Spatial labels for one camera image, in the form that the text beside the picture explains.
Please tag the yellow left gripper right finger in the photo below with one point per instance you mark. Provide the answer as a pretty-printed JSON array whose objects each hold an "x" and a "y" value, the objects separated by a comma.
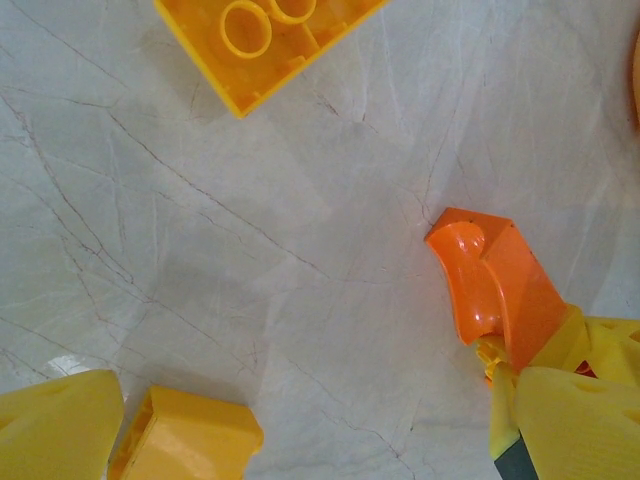
[{"x": 585, "y": 435}]

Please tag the long yellow lego brick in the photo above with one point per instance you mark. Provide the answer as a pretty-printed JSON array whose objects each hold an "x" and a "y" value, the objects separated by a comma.
[{"x": 280, "y": 60}]

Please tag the yellow plastic container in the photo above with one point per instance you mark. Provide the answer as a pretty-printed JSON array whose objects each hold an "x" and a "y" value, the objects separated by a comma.
[{"x": 635, "y": 85}]

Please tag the orange curved slope lego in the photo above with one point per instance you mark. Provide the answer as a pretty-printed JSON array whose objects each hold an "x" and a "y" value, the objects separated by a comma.
[{"x": 500, "y": 280}]

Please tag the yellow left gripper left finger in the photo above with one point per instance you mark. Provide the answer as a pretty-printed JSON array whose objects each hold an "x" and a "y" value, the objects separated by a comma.
[{"x": 55, "y": 430}]

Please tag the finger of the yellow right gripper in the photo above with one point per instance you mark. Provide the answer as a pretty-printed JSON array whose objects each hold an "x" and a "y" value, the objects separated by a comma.
[
  {"x": 605, "y": 350},
  {"x": 505, "y": 415}
]

